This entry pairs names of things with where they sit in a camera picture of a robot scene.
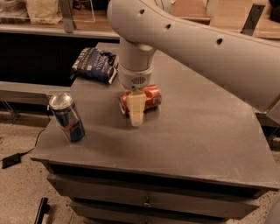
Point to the metal drawer knob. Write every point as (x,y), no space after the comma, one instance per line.
(147,202)

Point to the grey drawer cabinet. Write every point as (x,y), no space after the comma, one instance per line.
(200,157)

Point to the beige cloth bag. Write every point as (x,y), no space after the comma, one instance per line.
(44,12)

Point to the orange coke can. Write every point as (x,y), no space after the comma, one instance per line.
(153,99)

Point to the grey metal bracket right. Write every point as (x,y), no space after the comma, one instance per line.
(252,19)

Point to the brown flat board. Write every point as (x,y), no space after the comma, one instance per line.
(192,10)

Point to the black power adapter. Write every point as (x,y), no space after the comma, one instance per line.
(11,160)

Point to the grey metal bracket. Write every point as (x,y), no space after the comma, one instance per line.
(69,25)
(252,19)

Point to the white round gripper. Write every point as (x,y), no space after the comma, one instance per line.
(135,79)

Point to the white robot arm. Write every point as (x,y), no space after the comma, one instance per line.
(246,67)

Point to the black object on floor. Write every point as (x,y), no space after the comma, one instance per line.
(43,209)

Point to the blue energy drink can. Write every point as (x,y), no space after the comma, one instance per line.
(63,107)

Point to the grey low bench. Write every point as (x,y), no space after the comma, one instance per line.
(28,93)

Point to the grey metal bracket left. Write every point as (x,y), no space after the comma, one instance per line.
(69,25)

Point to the dark blue chip bag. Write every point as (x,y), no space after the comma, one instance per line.
(96,64)

